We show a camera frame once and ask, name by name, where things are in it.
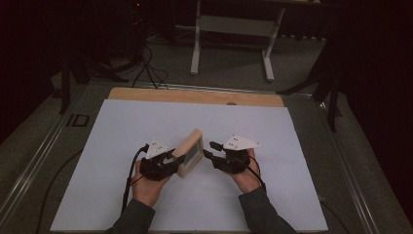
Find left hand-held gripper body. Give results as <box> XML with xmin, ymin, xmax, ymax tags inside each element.
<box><xmin>139</xmin><ymin>136</ymin><xmax>182</xmax><ymax>182</ymax></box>

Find person's left hand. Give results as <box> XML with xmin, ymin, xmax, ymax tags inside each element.
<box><xmin>131</xmin><ymin>160</ymin><xmax>171</xmax><ymax>208</ymax></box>

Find person's right hand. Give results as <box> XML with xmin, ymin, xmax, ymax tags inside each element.
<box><xmin>228</xmin><ymin>147</ymin><xmax>264</xmax><ymax>195</ymax></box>

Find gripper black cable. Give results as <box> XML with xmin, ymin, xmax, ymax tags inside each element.
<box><xmin>240</xmin><ymin>155</ymin><xmax>268</xmax><ymax>193</ymax></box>
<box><xmin>121</xmin><ymin>144</ymin><xmax>150</xmax><ymax>215</ymax></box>

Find black floor cables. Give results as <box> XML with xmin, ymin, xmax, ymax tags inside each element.
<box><xmin>131</xmin><ymin>42</ymin><xmax>170</xmax><ymax>91</ymax></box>

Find thin black floor cable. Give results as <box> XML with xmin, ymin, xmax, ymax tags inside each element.
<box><xmin>34</xmin><ymin>147</ymin><xmax>85</xmax><ymax>234</ymax></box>
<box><xmin>319</xmin><ymin>198</ymin><xmax>353</xmax><ymax>234</ymax></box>

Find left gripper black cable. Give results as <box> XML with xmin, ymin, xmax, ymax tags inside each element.
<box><xmin>121</xmin><ymin>144</ymin><xmax>150</xmax><ymax>215</ymax></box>

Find wooden photo frame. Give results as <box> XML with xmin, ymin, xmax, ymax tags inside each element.
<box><xmin>171</xmin><ymin>128</ymin><xmax>206</xmax><ymax>178</ymax></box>

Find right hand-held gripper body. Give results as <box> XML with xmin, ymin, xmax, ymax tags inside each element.
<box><xmin>212</xmin><ymin>135</ymin><xmax>262</xmax><ymax>175</ymax></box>

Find white table sheet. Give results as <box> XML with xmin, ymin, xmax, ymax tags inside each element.
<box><xmin>50</xmin><ymin>98</ymin><xmax>329</xmax><ymax>232</ymax></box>

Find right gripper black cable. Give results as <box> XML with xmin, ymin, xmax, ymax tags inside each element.
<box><xmin>240</xmin><ymin>155</ymin><xmax>268</xmax><ymax>193</ymax></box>

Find metal floor rail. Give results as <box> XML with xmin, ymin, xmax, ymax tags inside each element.
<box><xmin>0</xmin><ymin>86</ymin><xmax>87</xmax><ymax>225</ymax></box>
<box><xmin>316</xmin><ymin>96</ymin><xmax>383</xmax><ymax>234</ymax></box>

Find white metal stand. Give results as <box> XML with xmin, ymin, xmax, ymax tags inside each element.
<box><xmin>189</xmin><ymin>0</ymin><xmax>286</xmax><ymax>82</ymax></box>

